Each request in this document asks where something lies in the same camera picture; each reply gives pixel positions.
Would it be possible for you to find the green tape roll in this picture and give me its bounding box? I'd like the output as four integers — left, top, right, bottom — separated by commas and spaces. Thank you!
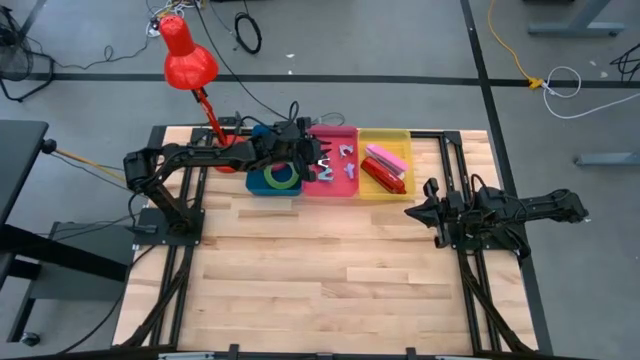
263, 162, 301, 190

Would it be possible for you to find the red stapler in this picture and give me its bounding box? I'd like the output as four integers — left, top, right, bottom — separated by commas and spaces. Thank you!
360, 156, 407, 195

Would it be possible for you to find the coiled black cable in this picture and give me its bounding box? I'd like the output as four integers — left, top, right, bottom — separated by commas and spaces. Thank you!
233, 11, 264, 56

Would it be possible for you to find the white cable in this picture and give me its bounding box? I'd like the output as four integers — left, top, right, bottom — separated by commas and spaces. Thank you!
541, 65, 640, 121

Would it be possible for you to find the black aluminium table frame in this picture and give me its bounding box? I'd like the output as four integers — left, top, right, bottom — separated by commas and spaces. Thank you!
112, 124, 554, 360

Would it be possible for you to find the blue plastic tray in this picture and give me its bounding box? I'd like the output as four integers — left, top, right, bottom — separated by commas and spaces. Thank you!
245, 124, 305, 197

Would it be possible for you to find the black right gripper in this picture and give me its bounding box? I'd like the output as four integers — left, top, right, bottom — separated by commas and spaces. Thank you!
403, 177, 472, 250

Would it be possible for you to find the red desk lamp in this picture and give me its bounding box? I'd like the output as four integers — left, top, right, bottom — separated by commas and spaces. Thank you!
158, 13, 250, 175

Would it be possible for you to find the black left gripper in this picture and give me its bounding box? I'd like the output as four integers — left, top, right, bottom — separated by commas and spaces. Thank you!
252, 117, 332, 182

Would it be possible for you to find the yellow extension cord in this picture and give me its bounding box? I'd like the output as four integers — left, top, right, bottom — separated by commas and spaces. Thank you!
487, 0, 546, 91

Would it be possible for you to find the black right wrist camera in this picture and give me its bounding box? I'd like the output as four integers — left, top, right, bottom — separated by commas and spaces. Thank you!
446, 191, 467, 214

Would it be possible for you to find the black desk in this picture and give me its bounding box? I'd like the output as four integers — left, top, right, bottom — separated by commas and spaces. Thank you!
0, 119, 130, 346

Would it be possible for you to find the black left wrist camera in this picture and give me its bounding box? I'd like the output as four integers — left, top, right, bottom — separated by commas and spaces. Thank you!
273, 119, 301, 144

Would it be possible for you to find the black floor fan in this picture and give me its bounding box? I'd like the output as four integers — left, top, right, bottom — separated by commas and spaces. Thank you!
0, 4, 56, 104

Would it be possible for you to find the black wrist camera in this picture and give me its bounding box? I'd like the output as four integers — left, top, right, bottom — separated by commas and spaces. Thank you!
446, 191, 467, 214
273, 119, 301, 144

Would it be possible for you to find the pink eraser block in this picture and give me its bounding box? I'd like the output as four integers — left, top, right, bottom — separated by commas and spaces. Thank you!
364, 143, 410, 176

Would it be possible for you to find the yellow plastic tray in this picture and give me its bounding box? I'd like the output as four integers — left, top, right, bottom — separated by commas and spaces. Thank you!
357, 128, 416, 201

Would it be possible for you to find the white power strip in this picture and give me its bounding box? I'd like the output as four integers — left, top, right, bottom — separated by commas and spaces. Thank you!
144, 16, 167, 39

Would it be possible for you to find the pink plastic tray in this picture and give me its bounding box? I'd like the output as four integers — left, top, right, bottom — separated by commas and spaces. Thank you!
302, 124, 360, 198

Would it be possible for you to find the wooden rod with black knob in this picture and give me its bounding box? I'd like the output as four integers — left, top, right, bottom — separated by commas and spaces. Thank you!
40, 138, 126, 182

